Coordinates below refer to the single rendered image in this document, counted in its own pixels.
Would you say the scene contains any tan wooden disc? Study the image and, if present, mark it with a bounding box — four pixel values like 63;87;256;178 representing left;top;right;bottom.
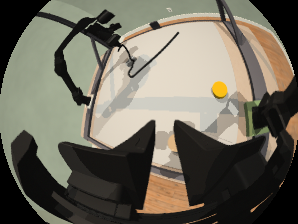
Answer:
168;134;177;152

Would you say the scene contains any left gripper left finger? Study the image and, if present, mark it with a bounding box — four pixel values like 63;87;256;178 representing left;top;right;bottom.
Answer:
58;120;156;210

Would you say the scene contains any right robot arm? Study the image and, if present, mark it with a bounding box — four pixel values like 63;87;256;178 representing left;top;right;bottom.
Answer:
54;10;121;106

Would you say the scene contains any grey metal cylinder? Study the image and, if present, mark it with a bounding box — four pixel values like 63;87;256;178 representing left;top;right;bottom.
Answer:
209;134;233;145

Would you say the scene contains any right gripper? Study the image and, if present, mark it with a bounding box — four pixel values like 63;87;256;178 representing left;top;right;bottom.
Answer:
96;27;122;47

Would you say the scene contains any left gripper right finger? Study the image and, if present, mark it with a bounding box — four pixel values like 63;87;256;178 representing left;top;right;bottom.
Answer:
173;120;266;207

